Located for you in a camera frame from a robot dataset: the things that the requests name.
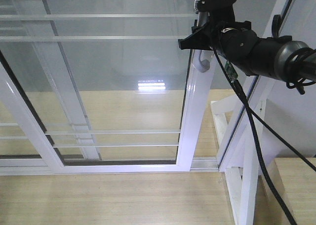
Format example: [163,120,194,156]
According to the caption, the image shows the thick black cable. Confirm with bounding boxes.
[212,22,316,225]

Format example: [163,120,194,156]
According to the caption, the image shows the grey metal door handle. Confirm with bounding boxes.
[192,12,214,73]

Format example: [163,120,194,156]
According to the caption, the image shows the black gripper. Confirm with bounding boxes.
[178,0,258,76]

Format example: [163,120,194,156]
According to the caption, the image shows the white framed sliding glass door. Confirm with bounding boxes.
[0,0,213,176]

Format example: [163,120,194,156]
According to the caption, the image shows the white wall panel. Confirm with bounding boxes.
[264,0,316,157]

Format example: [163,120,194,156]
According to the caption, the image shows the white fixed glass door panel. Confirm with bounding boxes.
[0,0,106,174]

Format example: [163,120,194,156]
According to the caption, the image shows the small green circuit board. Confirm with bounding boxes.
[224,61,238,82]

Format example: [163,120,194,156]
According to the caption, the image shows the light wooden box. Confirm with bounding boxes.
[254,158,316,225]

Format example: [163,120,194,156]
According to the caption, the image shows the white triangular support brace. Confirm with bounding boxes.
[210,95,259,225]

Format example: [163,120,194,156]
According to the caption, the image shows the light wooden base platform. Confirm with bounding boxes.
[0,89,234,225]

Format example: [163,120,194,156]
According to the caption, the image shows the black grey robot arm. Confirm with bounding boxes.
[178,6,316,83]

